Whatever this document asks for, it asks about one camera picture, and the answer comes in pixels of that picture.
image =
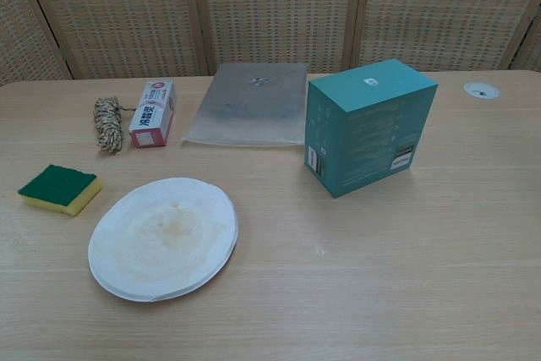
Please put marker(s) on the woven rattan folding screen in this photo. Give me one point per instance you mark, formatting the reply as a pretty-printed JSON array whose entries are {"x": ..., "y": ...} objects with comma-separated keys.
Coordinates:
[{"x": 270, "y": 10}]

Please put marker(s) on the white and red toothpaste box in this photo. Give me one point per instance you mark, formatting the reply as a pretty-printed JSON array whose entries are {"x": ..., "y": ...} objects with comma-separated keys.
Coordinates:
[{"x": 153, "y": 113}]

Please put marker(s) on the white paper plate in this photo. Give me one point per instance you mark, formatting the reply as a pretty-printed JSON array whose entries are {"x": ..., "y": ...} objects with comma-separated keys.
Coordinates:
[{"x": 162, "y": 234}]

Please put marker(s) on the translucent plastic bag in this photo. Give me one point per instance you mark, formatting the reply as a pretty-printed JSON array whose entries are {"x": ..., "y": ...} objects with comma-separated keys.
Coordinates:
[{"x": 249, "y": 107}]

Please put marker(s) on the white round table grommet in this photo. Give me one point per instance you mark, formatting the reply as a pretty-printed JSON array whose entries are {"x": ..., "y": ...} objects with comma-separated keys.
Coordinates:
[{"x": 481, "y": 90}]

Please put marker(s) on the green yellow sponge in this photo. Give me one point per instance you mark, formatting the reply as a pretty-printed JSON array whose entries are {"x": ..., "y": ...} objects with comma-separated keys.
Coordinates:
[{"x": 55, "y": 187}]

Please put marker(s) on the teal cardboard box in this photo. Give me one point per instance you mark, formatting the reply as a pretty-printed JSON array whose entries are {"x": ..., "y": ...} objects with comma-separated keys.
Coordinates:
[{"x": 363, "y": 132}]

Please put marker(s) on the beige twine bundle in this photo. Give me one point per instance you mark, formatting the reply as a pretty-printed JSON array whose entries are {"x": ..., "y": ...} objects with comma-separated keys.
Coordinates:
[{"x": 107, "y": 123}]

